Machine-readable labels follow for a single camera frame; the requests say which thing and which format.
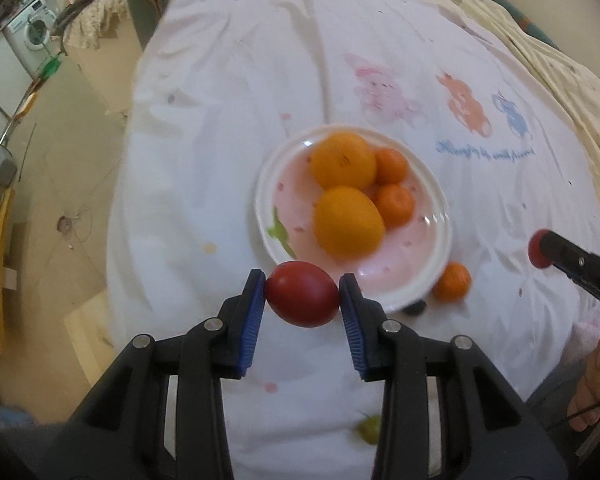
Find person's grey trousers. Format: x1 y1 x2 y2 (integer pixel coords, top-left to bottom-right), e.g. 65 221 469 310
522 355 600 480

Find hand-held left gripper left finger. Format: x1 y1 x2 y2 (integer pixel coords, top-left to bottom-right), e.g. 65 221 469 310
67 269 267 480

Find floral lace cloth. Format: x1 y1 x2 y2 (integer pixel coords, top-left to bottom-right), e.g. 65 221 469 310
62 0 131 51

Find large orange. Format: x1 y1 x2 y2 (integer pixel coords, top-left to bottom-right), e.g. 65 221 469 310
313 186 386 261
310 131 378 192

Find light wooden board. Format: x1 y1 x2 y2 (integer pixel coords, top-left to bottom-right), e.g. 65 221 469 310
62 287 116 386

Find small mandarin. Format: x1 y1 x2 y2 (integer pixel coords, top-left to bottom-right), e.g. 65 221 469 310
432 262 472 303
375 183 416 228
375 147 411 185

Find white printed bedsheet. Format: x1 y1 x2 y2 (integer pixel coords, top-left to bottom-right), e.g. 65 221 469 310
105 0 600 480

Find red tomato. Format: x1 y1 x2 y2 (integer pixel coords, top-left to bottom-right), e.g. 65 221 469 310
528 230 556 269
264 261 341 329

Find white washing machine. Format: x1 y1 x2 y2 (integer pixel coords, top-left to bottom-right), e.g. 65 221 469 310
2 0 61 68

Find pink strawberry pattern plate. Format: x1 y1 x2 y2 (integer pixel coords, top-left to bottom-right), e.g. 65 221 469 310
254 123 453 313

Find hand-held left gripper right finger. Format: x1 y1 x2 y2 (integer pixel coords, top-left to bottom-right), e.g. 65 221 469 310
339 273 568 480

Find pink patterned cloth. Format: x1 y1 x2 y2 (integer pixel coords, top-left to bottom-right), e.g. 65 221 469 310
560 317 600 376

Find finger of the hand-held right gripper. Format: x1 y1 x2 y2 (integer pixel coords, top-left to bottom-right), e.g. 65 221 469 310
560 264 600 311
539 231 600 281

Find green dustpan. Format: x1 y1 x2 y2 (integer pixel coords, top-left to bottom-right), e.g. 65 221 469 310
40 55 63 81

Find grey mop with metal handle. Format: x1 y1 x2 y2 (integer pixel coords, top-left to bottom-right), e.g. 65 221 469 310
0 60 63 188

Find teal pillow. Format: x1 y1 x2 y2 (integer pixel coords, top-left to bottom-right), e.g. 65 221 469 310
475 0 561 51

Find person's right hand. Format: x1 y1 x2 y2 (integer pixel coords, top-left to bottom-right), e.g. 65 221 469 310
567 329 600 433

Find pale yellow printed quilt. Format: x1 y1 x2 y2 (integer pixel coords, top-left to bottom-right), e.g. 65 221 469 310
325 0 600 196

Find green tomato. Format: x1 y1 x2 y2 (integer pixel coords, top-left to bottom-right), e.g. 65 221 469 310
355 412 383 446

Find white base cabinets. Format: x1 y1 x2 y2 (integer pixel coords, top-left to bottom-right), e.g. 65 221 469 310
0 35 36 131

